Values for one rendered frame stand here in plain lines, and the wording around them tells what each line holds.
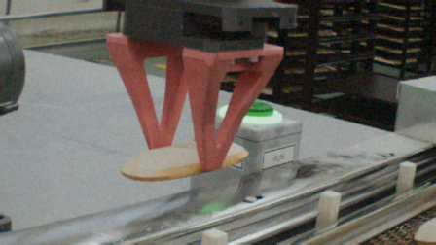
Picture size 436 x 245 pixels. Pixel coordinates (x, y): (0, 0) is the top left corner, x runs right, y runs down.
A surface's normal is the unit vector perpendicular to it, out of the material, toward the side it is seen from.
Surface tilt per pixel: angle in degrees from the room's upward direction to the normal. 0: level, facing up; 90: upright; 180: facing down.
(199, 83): 111
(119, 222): 0
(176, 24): 90
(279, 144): 90
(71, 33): 90
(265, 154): 90
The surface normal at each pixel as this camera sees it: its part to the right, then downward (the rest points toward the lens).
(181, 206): 0.09, -0.97
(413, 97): -0.65, 0.12
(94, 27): 0.76, 0.22
